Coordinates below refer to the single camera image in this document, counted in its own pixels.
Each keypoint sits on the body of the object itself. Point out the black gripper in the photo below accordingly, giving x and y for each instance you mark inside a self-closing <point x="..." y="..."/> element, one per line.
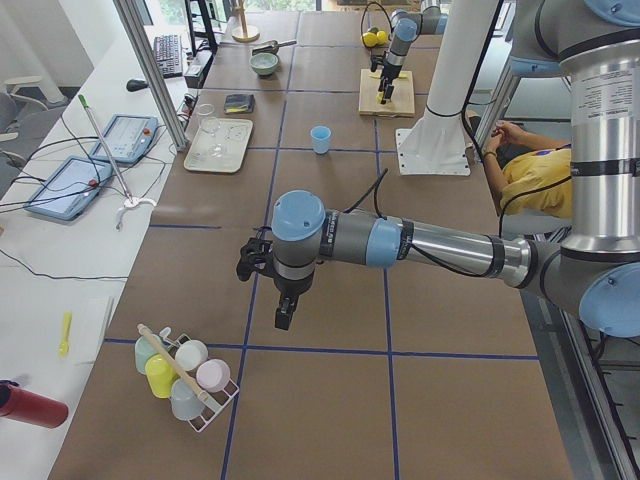
<point x="290" y="287"/>

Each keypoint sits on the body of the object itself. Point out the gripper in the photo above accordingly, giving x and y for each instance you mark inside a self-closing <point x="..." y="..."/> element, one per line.
<point x="388" y="73"/>

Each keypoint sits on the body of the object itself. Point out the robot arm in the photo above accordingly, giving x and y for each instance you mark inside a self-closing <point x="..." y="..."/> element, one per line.
<point x="406" y="27"/>
<point x="478" y="225"/>

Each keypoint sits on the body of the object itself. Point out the light blue cup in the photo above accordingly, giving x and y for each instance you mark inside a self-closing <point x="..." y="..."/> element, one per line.
<point x="320" y="139"/>

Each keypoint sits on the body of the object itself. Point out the pink cup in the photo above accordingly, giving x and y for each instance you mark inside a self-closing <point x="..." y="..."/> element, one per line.
<point x="213" y="375"/>

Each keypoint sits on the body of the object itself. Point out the white cup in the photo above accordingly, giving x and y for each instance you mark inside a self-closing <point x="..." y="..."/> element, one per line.
<point x="191" y="354"/>

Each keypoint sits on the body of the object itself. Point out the white cup rack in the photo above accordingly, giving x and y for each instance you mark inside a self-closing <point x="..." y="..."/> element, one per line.
<point x="214" y="402"/>

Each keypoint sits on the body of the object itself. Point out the grey blue cup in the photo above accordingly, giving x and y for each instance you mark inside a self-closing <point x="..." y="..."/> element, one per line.
<point x="184" y="403"/>

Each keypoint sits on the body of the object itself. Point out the yellow cup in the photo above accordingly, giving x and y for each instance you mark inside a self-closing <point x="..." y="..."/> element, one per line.
<point x="160" y="376"/>

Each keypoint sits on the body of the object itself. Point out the mint green cup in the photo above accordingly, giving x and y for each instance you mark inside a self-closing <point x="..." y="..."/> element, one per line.
<point x="143" y="351"/>

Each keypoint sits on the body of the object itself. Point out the wooden cutting board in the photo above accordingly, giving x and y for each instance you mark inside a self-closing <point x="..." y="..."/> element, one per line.
<point x="402" y="102"/>

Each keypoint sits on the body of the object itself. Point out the whole yellow lemons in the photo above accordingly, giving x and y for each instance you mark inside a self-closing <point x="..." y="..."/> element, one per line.
<point x="374" y="38"/>

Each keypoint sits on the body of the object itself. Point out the metal ice scoop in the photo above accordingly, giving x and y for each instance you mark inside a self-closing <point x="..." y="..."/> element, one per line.
<point x="272" y="46"/>

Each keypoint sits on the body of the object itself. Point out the green bowl with ice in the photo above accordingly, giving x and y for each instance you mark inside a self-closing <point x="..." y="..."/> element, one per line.
<point x="264" y="64"/>

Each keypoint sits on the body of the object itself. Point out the wooden mug tree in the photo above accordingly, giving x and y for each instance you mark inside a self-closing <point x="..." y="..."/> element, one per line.
<point x="244" y="32"/>

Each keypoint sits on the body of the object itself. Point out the dark folded cloth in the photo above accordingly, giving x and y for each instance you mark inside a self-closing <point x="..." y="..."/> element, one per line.
<point x="239" y="103"/>

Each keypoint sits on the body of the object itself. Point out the person in yellow shirt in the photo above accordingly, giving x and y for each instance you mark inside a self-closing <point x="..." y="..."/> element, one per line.
<point x="538" y="179"/>

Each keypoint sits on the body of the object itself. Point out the beige serving tray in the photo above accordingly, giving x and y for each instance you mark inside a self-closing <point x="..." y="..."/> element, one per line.
<point x="234" y="135"/>

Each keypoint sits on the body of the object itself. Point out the clear wine glass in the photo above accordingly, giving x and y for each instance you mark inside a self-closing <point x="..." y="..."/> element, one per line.
<point x="210" y="124"/>

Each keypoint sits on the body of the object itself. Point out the reacher grabber stick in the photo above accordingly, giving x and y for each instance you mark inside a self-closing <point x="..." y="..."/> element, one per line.
<point x="131" y="202"/>

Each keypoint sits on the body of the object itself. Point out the white notebook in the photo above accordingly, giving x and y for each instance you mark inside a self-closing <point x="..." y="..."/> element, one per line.
<point x="88" y="329"/>

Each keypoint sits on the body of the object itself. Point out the black keyboard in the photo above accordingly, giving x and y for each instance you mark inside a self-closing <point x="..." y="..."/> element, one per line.
<point x="168" y="54"/>

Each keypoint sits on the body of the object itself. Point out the yellow plastic spoon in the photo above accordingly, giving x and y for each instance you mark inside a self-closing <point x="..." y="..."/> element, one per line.
<point x="63" y="347"/>

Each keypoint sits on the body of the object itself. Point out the far teach pendant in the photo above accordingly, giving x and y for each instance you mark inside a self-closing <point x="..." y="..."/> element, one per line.
<point x="129" y="137"/>

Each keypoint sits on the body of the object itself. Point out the teach pendant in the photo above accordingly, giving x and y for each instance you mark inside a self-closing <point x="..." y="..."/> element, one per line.
<point x="69" y="189"/>
<point x="129" y="137"/>

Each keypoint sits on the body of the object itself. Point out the near teach pendant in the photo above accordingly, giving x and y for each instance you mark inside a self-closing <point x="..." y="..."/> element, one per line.
<point x="69" y="189"/>

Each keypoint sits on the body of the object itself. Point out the black computer mouse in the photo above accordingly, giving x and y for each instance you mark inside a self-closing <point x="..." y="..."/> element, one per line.
<point x="134" y="85"/>

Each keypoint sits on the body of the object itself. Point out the red water bottle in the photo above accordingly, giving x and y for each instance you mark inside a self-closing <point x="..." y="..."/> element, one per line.
<point x="25" y="406"/>

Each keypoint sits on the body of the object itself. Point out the grey office chair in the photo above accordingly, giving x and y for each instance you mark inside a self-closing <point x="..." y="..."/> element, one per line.
<point x="26" y="119"/>

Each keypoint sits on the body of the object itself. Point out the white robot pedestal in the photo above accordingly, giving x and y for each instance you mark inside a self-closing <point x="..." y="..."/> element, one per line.
<point x="435" y="145"/>

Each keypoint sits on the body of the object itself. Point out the aluminium frame post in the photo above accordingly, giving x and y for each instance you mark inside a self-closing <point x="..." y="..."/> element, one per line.
<point x="134" y="28"/>

